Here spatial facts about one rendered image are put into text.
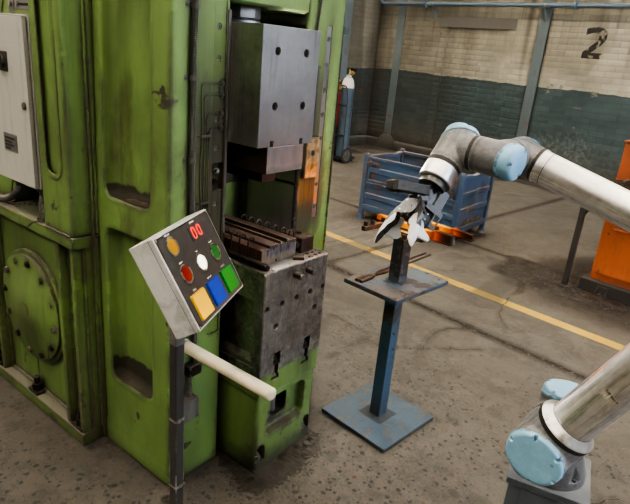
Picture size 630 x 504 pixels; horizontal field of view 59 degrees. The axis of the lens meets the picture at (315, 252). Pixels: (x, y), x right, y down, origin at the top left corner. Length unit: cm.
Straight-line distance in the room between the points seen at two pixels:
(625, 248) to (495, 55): 568
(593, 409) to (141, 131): 163
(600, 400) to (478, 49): 911
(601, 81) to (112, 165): 802
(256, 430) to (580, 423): 134
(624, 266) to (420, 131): 640
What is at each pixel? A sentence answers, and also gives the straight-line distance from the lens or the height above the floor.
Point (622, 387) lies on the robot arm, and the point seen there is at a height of 105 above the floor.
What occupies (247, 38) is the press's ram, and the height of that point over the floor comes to 172.
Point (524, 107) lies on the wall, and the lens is 981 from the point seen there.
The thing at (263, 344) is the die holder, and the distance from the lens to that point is 220.
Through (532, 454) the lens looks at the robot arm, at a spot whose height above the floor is 80.
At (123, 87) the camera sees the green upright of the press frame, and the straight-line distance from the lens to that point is 218.
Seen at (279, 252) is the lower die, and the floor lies 95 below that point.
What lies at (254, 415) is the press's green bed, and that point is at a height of 28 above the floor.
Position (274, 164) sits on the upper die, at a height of 130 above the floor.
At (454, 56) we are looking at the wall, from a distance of 1054.
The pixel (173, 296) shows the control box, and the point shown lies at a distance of 155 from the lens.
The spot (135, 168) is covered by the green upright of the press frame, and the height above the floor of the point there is 124.
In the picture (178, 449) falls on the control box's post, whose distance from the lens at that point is 204.
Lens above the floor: 170
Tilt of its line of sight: 20 degrees down
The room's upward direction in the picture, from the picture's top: 5 degrees clockwise
